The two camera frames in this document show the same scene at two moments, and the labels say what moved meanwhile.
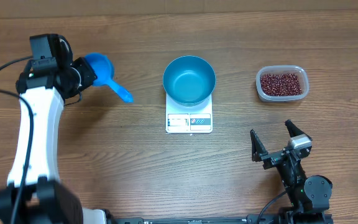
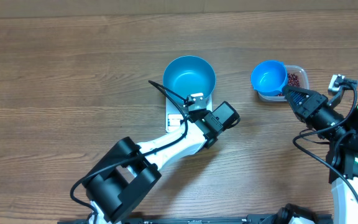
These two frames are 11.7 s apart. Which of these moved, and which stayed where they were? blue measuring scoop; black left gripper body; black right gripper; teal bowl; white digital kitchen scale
Moved: blue measuring scoop; black right gripper; black left gripper body
Stayed: teal bowl; white digital kitchen scale
